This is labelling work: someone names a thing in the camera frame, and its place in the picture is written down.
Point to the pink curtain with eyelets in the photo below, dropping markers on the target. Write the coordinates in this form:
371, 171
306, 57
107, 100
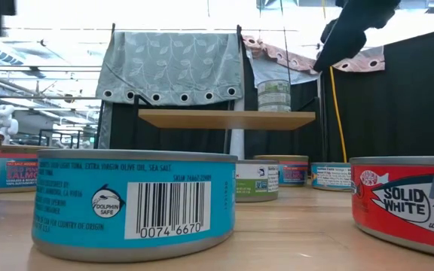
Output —
360, 62

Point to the black curtain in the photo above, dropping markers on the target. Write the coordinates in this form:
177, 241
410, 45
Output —
179, 139
409, 105

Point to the grey leaf pattern curtain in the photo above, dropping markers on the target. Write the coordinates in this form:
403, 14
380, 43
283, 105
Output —
172, 64

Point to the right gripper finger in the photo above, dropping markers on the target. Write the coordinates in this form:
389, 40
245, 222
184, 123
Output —
343, 47
327, 30

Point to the wooden shelf black metal legs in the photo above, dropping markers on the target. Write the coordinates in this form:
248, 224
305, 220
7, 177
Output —
224, 119

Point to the white robot figure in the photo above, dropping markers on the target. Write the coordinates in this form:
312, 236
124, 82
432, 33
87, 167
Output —
4, 124

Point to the white curtain strip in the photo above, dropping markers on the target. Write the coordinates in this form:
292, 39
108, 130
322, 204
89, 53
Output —
236, 145

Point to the red solid white tuna can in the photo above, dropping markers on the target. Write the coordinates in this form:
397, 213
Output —
405, 211

